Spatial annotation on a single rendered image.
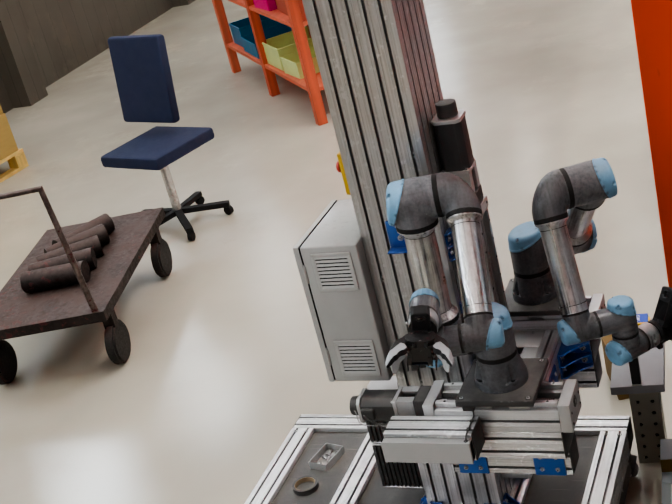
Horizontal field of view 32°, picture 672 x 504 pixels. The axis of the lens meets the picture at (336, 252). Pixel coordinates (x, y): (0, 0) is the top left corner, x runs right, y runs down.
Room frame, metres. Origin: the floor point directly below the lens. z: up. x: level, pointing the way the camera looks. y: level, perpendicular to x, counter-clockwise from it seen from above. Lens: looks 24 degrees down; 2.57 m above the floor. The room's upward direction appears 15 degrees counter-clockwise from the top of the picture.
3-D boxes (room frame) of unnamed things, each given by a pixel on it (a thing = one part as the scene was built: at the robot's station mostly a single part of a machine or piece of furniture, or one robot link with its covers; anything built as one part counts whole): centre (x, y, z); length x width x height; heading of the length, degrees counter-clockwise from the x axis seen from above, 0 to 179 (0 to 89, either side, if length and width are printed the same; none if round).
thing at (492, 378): (2.82, -0.36, 0.87); 0.15 x 0.15 x 0.10
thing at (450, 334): (2.59, -0.19, 1.12); 0.11 x 0.08 x 0.11; 78
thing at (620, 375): (3.37, -0.91, 0.44); 0.43 x 0.17 x 0.03; 160
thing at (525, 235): (3.26, -0.59, 0.98); 0.13 x 0.12 x 0.14; 92
